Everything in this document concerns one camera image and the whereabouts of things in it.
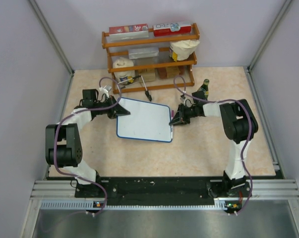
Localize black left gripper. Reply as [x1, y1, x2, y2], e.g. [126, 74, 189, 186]
[94, 95, 130, 119]

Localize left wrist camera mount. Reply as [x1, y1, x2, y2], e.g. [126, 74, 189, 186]
[99, 85, 112, 97]

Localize blue framed whiteboard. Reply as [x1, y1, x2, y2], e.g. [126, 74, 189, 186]
[116, 97, 172, 143]

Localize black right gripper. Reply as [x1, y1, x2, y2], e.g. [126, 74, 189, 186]
[169, 103, 198, 126]

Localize green glass Perrier bottle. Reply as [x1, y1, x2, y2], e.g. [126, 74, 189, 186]
[198, 79, 210, 100]

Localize white flour bag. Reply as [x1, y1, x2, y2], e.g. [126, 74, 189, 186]
[113, 57, 136, 85]
[169, 40, 200, 61]

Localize orange wooden shelf rack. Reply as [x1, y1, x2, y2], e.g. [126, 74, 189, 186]
[102, 23, 200, 93]

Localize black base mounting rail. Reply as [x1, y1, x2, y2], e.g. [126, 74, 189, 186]
[74, 177, 250, 206]

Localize brown brick-pattern box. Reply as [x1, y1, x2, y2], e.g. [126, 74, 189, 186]
[157, 66, 185, 79]

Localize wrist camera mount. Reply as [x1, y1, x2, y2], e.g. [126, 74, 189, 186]
[99, 85, 112, 97]
[180, 94, 192, 108]

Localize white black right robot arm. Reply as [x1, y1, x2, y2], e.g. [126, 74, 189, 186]
[169, 89, 258, 197]

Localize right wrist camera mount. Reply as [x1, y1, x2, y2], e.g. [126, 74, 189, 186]
[180, 94, 192, 108]

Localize red foil roll box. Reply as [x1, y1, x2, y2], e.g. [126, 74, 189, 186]
[109, 24, 149, 41]

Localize clear plastic container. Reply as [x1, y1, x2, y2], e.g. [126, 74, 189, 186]
[128, 47, 159, 65]

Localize white flour bag left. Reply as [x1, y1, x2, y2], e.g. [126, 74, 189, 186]
[113, 57, 136, 85]

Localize red white wrap box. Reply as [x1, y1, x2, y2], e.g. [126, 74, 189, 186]
[153, 21, 191, 37]

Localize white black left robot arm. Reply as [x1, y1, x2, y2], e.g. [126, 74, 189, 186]
[45, 87, 131, 197]

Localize white flour bag right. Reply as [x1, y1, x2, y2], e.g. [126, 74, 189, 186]
[169, 40, 200, 61]

